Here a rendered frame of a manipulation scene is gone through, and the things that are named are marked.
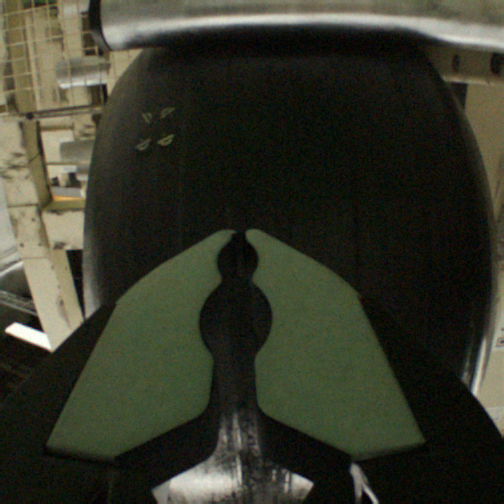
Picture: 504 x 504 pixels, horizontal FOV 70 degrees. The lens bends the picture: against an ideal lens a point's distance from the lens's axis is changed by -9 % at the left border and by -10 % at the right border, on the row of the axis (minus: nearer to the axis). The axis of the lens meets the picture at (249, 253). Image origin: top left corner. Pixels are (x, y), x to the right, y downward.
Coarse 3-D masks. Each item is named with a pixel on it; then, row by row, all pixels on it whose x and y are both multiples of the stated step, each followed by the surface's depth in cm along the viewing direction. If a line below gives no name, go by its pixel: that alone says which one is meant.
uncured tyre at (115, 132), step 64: (192, 64) 25; (256, 64) 25; (320, 64) 25; (384, 64) 25; (128, 128) 24; (192, 128) 23; (256, 128) 22; (320, 128) 22; (384, 128) 22; (448, 128) 23; (128, 192) 22; (192, 192) 22; (256, 192) 22; (320, 192) 21; (384, 192) 21; (448, 192) 22; (128, 256) 22; (320, 256) 21; (384, 256) 21; (448, 256) 21; (448, 320) 21; (256, 448) 23
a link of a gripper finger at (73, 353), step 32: (96, 320) 9; (64, 352) 8; (32, 384) 7; (64, 384) 7; (0, 416) 6; (32, 416) 6; (0, 448) 6; (32, 448) 6; (0, 480) 5; (32, 480) 5; (64, 480) 5; (96, 480) 5
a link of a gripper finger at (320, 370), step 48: (288, 288) 9; (336, 288) 9; (288, 336) 8; (336, 336) 8; (288, 384) 7; (336, 384) 7; (384, 384) 7; (288, 432) 6; (336, 432) 6; (384, 432) 6
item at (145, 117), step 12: (144, 108) 24; (156, 108) 23; (168, 108) 23; (144, 120) 23; (156, 120) 23; (168, 120) 23; (144, 132) 23; (156, 132) 23; (168, 132) 23; (132, 144) 23; (144, 144) 23; (156, 144) 22; (168, 144) 22; (132, 156) 23; (144, 156) 22
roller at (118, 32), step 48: (96, 0) 23; (144, 0) 23; (192, 0) 23; (240, 0) 23; (288, 0) 23; (336, 0) 23; (384, 0) 23; (432, 0) 23; (480, 0) 23; (144, 48) 26; (480, 48) 25
